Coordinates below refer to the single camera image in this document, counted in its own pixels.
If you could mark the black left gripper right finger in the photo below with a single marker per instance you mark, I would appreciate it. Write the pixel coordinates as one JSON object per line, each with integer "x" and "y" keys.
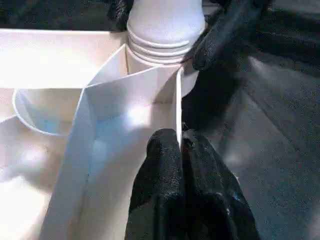
{"x": 215, "y": 200}

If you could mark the white plastic table leg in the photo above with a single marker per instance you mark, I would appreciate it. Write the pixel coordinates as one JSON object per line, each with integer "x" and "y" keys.
{"x": 165, "y": 25}

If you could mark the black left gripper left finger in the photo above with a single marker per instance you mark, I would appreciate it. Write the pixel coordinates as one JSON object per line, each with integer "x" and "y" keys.
{"x": 157, "y": 200}

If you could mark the white plastic table top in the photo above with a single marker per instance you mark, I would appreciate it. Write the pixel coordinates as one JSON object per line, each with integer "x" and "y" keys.
{"x": 60, "y": 125}

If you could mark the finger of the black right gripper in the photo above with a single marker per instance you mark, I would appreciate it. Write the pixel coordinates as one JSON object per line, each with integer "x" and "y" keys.
{"x": 225, "y": 30}
{"x": 120, "y": 10}

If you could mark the black mat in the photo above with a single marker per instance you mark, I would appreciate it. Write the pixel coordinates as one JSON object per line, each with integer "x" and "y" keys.
{"x": 270, "y": 140}

